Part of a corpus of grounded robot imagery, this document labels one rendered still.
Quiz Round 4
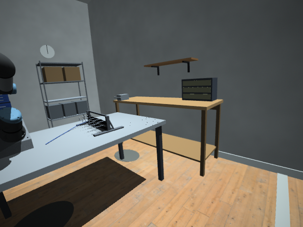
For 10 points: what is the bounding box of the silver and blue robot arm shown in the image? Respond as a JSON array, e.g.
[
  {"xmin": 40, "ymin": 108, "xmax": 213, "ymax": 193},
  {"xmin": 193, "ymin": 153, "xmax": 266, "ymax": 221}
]
[{"xmin": 0, "ymin": 53, "xmax": 26, "ymax": 142}]

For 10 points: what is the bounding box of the black network patch panel rack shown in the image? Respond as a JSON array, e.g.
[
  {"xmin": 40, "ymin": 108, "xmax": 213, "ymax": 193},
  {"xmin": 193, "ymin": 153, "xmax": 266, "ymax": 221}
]
[{"xmin": 81, "ymin": 111, "xmax": 124, "ymax": 136}]

